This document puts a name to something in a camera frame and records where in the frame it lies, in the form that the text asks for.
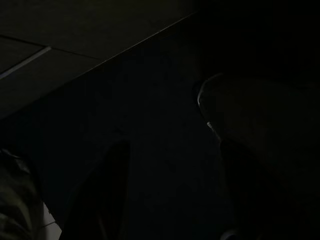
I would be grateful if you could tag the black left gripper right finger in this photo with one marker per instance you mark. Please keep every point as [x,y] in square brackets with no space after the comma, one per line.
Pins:
[247,195]

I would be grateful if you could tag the dark rounded robot foot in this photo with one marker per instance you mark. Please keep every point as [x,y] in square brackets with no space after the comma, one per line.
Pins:
[255,110]

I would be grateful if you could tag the grey mottled cloth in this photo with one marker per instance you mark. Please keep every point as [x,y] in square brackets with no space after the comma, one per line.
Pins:
[17,200]

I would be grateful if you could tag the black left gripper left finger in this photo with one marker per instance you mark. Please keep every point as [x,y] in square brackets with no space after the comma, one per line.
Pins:
[105,190]

